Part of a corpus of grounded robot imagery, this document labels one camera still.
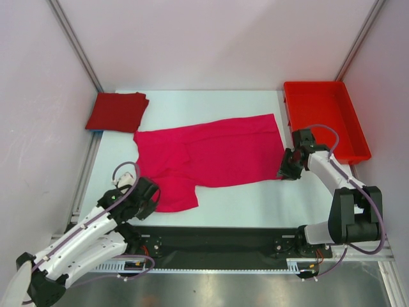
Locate grey slotted cable duct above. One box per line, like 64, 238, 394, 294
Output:
91, 259, 149, 274

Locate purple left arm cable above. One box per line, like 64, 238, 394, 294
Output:
22, 161, 157, 304

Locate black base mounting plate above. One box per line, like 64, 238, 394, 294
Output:
135, 226, 332, 271

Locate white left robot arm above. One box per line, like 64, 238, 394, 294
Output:
16, 173, 160, 306

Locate corner frame post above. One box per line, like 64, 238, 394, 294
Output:
334, 0, 389, 82
46, 0, 104, 93

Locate folded dark red shirt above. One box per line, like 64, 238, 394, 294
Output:
85, 92, 149, 133

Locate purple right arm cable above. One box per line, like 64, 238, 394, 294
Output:
300, 124, 385, 282

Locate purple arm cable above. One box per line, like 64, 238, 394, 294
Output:
22, 161, 157, 304
300, 124, 385, 282

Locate right corner frame post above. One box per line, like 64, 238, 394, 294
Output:
334, 0, 389, 82

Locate pink t shirt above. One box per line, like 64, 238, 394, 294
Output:
134, 114, 284, 213

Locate left corner frame post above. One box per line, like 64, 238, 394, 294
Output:
46, 0, 104, 93

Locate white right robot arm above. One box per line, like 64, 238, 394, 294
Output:
277, 127, 386, 256

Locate red plastic bin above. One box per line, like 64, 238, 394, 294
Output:
284, 81, 372, 165

